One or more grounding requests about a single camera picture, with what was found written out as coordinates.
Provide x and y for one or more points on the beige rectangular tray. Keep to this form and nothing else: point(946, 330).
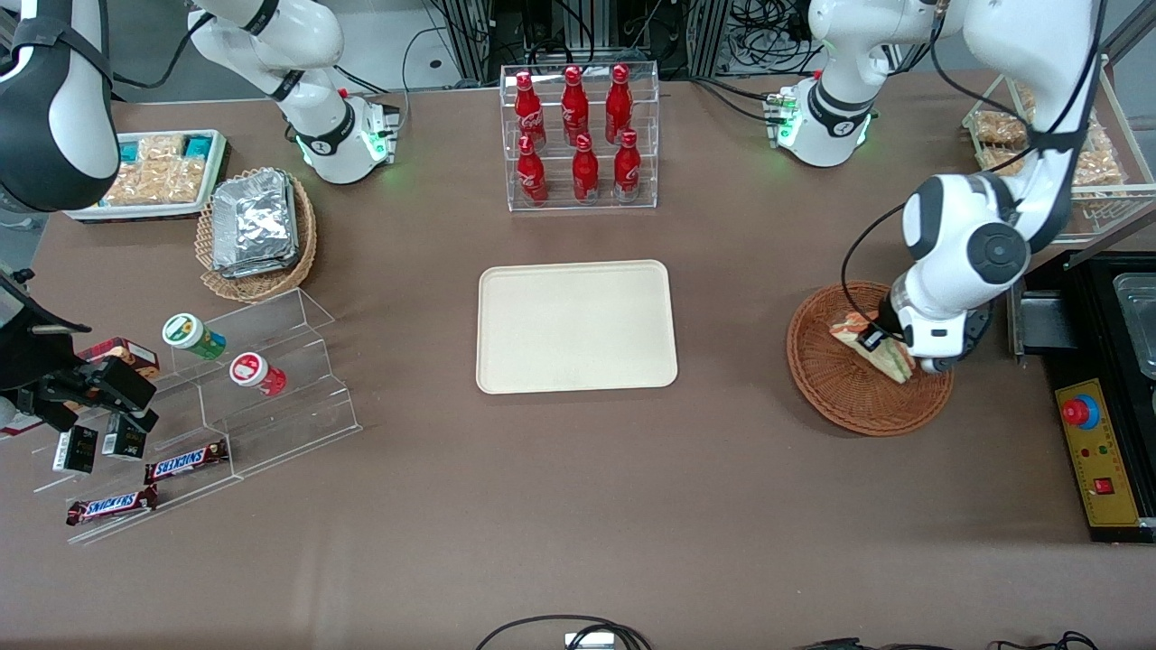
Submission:
point(573, 329)

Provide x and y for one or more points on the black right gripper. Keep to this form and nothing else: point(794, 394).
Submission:
point(34, 372)

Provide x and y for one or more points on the teal snack packet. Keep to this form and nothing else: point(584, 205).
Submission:
point(197, 144)
point(130, 152)

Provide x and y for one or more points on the steel pan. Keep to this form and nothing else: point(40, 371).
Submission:
point(1138, 316)

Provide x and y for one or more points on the bagged fried snack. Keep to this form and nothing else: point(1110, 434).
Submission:
point(1097, 164)
point(996, 128)
point(1027, 97)
point(993, 161)

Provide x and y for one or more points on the black machine base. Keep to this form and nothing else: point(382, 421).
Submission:
point(1084, 325)

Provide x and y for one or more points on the small black box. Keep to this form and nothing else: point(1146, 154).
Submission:
point(124, 446)
point(75, 450)

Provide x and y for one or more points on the white snack tray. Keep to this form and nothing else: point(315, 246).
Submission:
point(81, 213)

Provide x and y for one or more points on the light wicker basket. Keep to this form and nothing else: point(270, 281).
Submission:
point(257, 287)

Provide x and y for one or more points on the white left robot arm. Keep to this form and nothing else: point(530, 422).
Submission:
point(966, 244)

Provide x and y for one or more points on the clear acrylic bottle rack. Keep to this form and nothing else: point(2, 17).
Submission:
point(650, 135)

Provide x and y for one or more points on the red cola bottle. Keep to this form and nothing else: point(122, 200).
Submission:
point(627, 166)
point(585, 171)
point(574, 106)
point(529, 110)
point(531, 173)
point(619, 104)

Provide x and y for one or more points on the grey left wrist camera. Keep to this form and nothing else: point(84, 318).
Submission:
point(939, 366)

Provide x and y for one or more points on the red brown chocolate box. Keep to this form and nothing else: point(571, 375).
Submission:
point(126, 352)

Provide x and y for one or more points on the clear acrylic stepped stand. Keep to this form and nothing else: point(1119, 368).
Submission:
point(298, 424)

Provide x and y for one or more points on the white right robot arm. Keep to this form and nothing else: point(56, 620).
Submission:
point(54, 108)

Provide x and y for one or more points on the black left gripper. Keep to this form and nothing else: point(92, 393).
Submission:
point(886, 322)

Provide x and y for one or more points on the green snack cup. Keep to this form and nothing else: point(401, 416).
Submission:
point(191, 334)

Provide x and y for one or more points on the small grey device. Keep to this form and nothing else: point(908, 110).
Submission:
point(589, 642)

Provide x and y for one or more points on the yellow control panel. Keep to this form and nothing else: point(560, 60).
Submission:
point(1106, 451)

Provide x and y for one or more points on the round brown wicker basket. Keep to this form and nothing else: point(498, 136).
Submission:
point(858, 402)

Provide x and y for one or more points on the red emergency stop button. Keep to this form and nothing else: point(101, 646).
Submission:
point(1077, 413)

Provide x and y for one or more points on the clear cracker snack bag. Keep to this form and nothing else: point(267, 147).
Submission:
point(179, 179)
point(131, 185)

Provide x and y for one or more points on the red snack cup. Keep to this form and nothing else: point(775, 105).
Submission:
point(255, 373)

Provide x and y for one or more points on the brown Snickers bar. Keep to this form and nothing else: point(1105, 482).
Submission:
point(185, 462)
point(110, 506)

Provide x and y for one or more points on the triangular sandwich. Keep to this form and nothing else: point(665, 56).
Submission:
point(890, 363)

